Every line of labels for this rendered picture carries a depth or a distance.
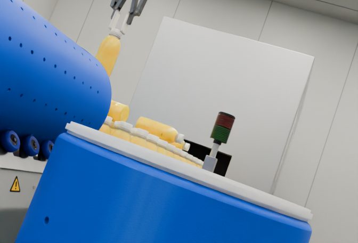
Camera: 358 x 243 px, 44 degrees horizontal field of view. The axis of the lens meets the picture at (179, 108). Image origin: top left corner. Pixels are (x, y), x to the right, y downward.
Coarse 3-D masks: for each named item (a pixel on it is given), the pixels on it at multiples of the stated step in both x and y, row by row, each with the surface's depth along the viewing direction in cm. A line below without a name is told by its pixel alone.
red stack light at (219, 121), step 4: (220, 116) 152; (224, 116) 152; (216, 120) 153; (220, 120) 152; (224, 120) 151; (228, 120) 151; (232, 120) 152; (216, 124) 153; (220, 124) 151; (224, 124) 151; (228, 124) 151; (232, 124) 153; (228, 128) 152
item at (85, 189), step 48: (48, 192) 39; (96, 192) 35; (144, 192) 34; (192, 192) 34; (48, 240) 37; (96, 240) 34; (144, 240) 34; (192, 240) 34; (240, 240) 35; (288, 240) 37
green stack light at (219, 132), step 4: (216, 128) 152; (220, 128) 151; (224, 128) 151; (212, 132) 153; (216, 132) 151; (220, 132) 151; (224, 132) 151; (228, 132) 152; (212, 136) 152; (216, 136) 151; (220, 136) 151; (224, 136) 151; (228, 136) 153; (220, 140) 151; (224, 140) 151
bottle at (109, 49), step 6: (108, 36) 146; (114, 36) 147; (102, 42) 146; (108, 42) 145; (114, 42) 145; (102, 48) 145; (108, 48) 144; (114, 48) 145; (96, 54) 146; (102, 54) 144; (108, 54) 144; (114, 54) 145; (102, 60) 144; (108, 60) 144; (114, 60) 146; (108, 66) 145; (108, 72) 145
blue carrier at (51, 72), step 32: (0, 0) 71; (0, 32) 69; (32, 32) 79; (0, 64) 71; (32, 64) 79; (64, 64) 90; (96, 64) 111; (0, 96) 75; (32, 96) 82; (64, 96) 92; (96, 96) 106; (0, 128) 84; (32, 128) 91; (64, 128) 100; (96, 128) 113
